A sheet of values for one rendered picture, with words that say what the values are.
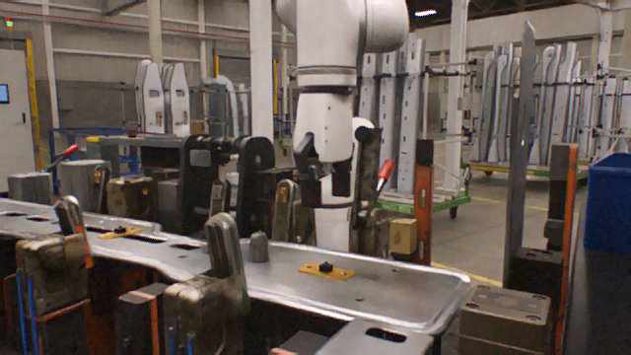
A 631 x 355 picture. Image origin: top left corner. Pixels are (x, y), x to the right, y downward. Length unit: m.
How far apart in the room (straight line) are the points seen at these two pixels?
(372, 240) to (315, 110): 0.29
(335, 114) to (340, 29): 0.11
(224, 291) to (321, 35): 0.35
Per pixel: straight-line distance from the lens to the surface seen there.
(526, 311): 0.51
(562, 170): 0.76
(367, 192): 0.84
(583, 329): 0.57
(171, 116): 10.21
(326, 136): 0.66
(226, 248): 0.60
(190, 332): 0.58
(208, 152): 1.06
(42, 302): 0.87
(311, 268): 0.75
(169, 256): 0.86
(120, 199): 1.21
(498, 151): 8.64
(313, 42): 0.67
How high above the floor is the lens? 1.25
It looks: 9 degrees down
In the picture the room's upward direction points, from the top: straight up
